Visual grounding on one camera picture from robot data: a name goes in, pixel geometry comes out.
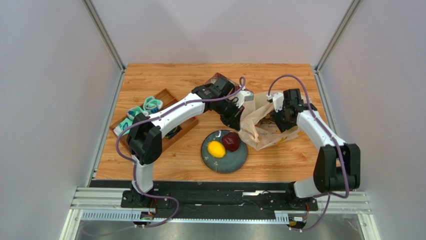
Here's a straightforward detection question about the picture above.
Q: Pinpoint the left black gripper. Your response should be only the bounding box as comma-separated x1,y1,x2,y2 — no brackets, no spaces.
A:
214,97,244,132

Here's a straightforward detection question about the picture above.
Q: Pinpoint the dark red fake fruit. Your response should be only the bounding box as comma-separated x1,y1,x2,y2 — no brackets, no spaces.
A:
221,131,241,152

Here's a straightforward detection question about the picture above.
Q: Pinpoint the translucent plastic bag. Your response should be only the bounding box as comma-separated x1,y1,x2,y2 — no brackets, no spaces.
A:
238,91,304,151

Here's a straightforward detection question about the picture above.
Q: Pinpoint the yellow fake fruit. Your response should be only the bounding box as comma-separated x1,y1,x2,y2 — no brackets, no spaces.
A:
207,140,226,158

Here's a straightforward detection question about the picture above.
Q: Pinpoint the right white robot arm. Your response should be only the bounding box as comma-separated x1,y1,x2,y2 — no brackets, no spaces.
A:
267,89,361,199

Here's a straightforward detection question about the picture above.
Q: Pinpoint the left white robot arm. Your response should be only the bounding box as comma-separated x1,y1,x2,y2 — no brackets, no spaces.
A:
124,76,254,202

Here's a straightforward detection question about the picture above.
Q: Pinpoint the red plaid cloth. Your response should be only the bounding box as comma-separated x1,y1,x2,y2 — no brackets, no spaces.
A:
203,72,241,98

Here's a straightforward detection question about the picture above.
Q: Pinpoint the blue ceramic plate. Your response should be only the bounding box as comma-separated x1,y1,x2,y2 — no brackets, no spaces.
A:
200,130,248,174

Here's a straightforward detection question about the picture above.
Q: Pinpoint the wooden compartment tray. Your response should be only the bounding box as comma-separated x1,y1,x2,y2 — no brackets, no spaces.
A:
109,88,199,152

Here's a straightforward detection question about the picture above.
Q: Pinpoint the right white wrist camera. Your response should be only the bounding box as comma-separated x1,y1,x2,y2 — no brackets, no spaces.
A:
267,92,284,113

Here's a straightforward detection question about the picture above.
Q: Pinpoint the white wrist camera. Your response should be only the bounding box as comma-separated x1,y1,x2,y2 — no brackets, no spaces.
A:
267,92,284,113
232,87,254,108

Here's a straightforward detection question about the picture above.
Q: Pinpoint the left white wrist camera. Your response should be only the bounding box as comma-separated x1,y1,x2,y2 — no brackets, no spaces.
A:
232,87,254,108

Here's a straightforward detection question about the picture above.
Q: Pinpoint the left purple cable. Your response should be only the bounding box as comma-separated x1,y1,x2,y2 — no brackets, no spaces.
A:
115,76,247,229

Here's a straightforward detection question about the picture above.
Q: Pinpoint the purple cable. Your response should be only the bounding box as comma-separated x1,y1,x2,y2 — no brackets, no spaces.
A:
267,74,350,232
115,76,247,229

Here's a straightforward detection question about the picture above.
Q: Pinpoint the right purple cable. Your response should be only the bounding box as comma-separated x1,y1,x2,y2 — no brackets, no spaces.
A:
267,74,350,232

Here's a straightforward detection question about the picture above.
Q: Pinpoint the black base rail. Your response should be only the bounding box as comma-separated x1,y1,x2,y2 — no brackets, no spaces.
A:
89,180,316,216

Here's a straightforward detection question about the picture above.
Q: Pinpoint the aluminium frame rail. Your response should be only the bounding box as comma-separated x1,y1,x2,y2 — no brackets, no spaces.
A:
70,187,372,225

